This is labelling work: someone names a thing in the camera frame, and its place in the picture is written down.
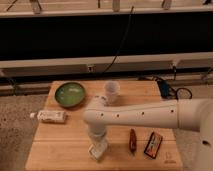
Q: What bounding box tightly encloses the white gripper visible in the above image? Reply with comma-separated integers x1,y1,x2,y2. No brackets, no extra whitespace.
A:
88,131,108,146

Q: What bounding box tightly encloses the white sponge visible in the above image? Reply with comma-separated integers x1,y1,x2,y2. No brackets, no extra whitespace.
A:
89,140,108,161

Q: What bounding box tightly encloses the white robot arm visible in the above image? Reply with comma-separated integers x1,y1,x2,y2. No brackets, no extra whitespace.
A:
83,95,213,171

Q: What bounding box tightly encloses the white ceramic cup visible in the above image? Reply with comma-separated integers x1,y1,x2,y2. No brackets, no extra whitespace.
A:
104,81,120,103

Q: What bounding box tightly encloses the red pocket knife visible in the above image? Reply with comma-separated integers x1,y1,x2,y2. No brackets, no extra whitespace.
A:
129,129,137,155

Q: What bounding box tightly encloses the wooden board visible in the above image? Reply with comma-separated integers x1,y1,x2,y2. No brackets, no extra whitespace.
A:
25,81,183,171

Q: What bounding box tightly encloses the green bowl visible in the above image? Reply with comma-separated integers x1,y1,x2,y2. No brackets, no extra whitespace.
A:
55,82,86,107

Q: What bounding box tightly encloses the white tube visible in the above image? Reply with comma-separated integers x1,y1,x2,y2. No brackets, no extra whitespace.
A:
30,110,66,123

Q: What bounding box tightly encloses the blue power adapter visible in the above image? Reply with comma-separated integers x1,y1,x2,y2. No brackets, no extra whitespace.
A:
157,81,170,98

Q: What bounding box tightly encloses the black cable on floor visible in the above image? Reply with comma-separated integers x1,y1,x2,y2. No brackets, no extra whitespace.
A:
153,75,194,101

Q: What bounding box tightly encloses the black hanging cable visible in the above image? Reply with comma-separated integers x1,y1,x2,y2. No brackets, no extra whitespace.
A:
104,5,135,73

